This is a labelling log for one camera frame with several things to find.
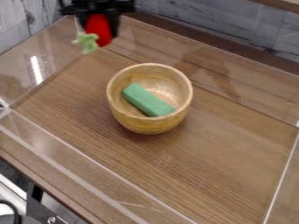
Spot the green rectangular block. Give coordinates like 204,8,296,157
121,84,174,117

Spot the wooden bowl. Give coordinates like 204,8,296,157
106,63,192,135

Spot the black cable lower left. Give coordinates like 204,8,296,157
0,199,22,224

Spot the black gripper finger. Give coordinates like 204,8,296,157
76,11,89,27
108,11,120,38

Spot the red plush fruit green stem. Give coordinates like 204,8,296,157
70,13,114,55

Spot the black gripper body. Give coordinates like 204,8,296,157
57,0,136,15

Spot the clear acrylic tray wall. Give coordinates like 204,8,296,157
0,107,196,224

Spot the clear acrylic corner bracket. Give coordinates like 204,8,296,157
72,10,116,46

